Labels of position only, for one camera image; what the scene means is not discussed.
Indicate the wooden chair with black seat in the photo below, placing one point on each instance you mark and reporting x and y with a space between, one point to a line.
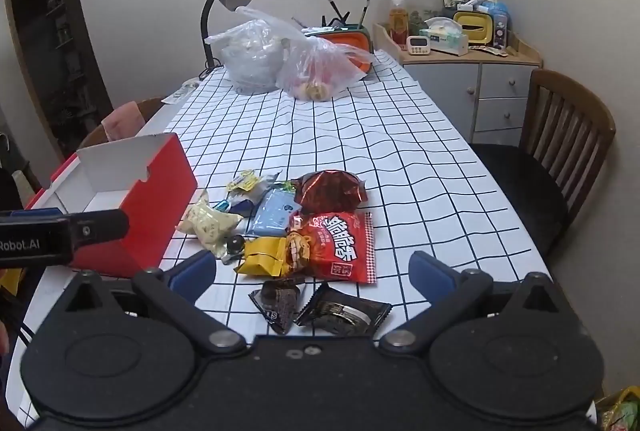
565 121

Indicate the orange drink bottle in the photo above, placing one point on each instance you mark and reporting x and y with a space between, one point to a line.
398 21

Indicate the black triangular snack packet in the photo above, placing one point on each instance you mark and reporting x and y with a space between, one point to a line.
277 301

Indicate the cream snack packet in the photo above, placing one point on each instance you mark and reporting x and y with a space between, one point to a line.
210 223

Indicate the small green packet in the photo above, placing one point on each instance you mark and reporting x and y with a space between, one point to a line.
285 185

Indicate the green yellow bag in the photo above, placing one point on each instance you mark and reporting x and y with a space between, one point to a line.
620 411

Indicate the blue appliance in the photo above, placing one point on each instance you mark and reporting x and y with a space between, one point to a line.
500 18

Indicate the grey cabinet with wooden top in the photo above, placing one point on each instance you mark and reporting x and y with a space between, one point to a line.
500 86

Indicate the small yellow printed packet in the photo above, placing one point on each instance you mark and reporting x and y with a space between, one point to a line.
243 181

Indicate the dark shelf unit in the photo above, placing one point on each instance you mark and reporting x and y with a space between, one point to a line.
60 36

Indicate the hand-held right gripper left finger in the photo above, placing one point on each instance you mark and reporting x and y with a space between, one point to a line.
192 271

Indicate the white printed flat packet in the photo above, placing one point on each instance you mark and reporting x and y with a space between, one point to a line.
181 92

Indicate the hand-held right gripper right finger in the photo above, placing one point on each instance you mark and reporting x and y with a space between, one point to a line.
430 272

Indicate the brown foil snack packet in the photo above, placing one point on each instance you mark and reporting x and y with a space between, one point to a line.
327 191

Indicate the yellow box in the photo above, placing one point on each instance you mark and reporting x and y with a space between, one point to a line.
472 26

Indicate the large red snack packet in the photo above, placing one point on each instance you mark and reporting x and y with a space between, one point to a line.
335 246

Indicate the light blue snack packet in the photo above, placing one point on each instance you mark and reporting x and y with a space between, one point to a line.
272 211

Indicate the white and blue snack packet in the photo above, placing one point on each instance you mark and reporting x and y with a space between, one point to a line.
241 206

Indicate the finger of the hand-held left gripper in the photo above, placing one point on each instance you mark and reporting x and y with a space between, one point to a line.
100 226

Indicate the clear plastic bag grey contents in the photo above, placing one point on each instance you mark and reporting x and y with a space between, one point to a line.
250 56

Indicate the white green tissue box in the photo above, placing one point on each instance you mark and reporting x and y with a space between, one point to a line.
445 36

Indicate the red cardboard box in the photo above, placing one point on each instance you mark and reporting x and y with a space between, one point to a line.
165 211

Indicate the yellow snack packet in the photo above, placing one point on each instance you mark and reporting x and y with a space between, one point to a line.
262 256

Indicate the small black round object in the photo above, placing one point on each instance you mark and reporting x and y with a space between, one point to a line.
235 243

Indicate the white kitchen timer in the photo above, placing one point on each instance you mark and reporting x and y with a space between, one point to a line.
415 45

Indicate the orange collapsible basket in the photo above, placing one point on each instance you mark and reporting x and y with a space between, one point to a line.
357 36

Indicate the clear plastic bag of pastries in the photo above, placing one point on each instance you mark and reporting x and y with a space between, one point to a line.
320 66

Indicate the pink cloth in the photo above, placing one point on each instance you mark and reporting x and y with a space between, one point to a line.
122 121

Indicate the black rectangular snack packet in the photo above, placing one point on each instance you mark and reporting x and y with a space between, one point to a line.
340 311

